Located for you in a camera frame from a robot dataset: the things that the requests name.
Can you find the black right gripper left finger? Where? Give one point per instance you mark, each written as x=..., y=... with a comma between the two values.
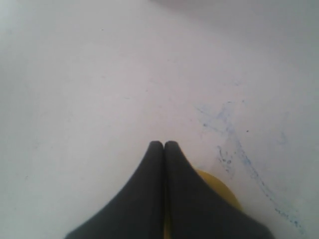
x=137, y=211

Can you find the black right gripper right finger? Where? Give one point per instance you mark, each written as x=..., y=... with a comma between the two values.
x=197, y=211

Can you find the yellow rubber ball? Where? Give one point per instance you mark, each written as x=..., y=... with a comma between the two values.
x=215, y=184

